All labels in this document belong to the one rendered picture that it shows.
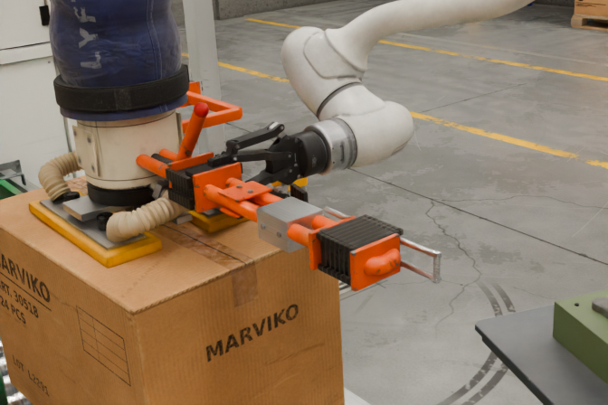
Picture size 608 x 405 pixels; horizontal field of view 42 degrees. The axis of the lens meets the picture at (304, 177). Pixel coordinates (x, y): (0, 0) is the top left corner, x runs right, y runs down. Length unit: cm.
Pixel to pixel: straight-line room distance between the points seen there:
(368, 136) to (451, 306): 202
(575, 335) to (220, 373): 69
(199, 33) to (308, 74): 298
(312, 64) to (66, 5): 42
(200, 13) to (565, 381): 323
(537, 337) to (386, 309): 165
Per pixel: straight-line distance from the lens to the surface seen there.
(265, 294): 130
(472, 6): 134
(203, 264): 126
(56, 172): 155
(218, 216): 139
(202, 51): 439
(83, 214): 139
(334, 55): 140
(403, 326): 316
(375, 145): 135
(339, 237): 94
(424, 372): 291
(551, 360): 162
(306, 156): 128
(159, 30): 133
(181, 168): 125
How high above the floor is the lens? 162
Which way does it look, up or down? 20 degrees down
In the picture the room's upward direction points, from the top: 3 degrees counter-clockwise
